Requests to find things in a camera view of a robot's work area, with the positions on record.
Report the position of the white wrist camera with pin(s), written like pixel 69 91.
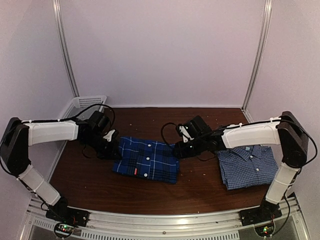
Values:
pixel 182 131
pixel 111 135

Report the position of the aluminium corner post left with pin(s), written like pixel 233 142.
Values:
pixel 64 47

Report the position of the aluminium corner post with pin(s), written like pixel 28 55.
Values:
pixel 264 31
pixel 64 47

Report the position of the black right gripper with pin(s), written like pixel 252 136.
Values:
pixel 181 151

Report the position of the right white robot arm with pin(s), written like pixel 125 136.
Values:
pixel 284 134

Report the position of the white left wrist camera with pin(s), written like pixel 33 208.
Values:
pixel 111 135

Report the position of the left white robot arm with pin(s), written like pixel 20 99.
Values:
pixel 21 135

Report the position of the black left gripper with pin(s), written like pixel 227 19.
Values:
pixel 113 149

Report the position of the circuit board with leds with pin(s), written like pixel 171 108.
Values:
pixel 264 230
pixel 63 230

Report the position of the folded blue gingham shirt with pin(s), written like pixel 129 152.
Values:
pixel 247 166

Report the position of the right circuit board with leds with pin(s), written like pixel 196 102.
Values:
pixel 264 230

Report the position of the white plastic mesh basket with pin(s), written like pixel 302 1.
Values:
pixel 77 104

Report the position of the dark blue plaid shirt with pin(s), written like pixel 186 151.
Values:
pixel 147 159

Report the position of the left circuit board with leds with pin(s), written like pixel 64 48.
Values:
pixel 63 230

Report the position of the aluminium corner post right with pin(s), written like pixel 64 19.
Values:
pixel 264 31

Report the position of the aluminium front rail frame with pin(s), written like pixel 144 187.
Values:
pixel 220 225

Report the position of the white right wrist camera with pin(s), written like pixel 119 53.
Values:
pixel 182 131

